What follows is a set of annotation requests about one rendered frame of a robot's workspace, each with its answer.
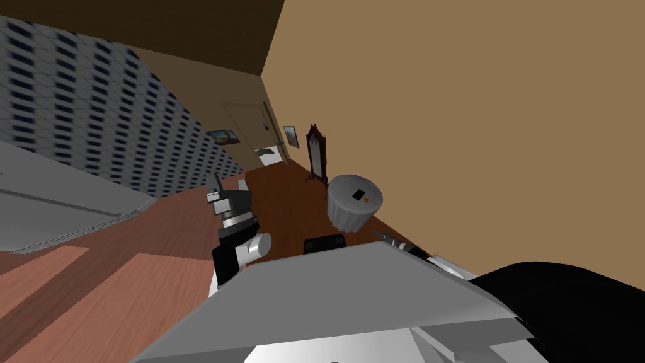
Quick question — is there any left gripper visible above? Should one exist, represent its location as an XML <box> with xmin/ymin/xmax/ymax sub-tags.
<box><xmin>206</xmin><ymin>172</ymin><xmax>253</xmax><ymax>217</ymax></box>

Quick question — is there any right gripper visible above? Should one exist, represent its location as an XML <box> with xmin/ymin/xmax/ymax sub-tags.
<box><xmin>372</xmin><ymin>229</ymin><xmax>405</xmax><ymax>250</ymax></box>

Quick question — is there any round table with white cloth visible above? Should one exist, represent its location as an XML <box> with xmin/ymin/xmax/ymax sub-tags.
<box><xmin>326</xmin><ymin>173</ymin><xmax>384</xmax><ymax>234</ymax></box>

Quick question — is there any tan door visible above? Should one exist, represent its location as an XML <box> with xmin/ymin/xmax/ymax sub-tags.
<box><xmin>223</xmin><ymin>101</ymin><xmax>292</xmax><ymax>168</ymax></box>

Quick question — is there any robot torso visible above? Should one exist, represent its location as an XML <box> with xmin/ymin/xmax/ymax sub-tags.
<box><xmin>130</xmin><ymin>234</ymin><xmax>551</xmax><ymax>363</ymax></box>

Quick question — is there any dark red framed standing mirror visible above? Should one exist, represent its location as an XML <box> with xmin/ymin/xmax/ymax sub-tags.
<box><xmin>305</xmin><ymin>123</ymin><xmax>329</xmax><ymax>185</ymax></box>

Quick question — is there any large grey flat block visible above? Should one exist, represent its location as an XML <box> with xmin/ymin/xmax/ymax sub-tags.
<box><xmin>0</xmin><ymin>140</ymin><xmax>158</xmax><ymax>254</ymax></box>

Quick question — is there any landscape picture on wall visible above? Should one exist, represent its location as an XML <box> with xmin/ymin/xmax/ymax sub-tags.
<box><xmin>206</xmin><ymin>129</ymin><xmax>239</xmax><ymax>147</ymax></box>

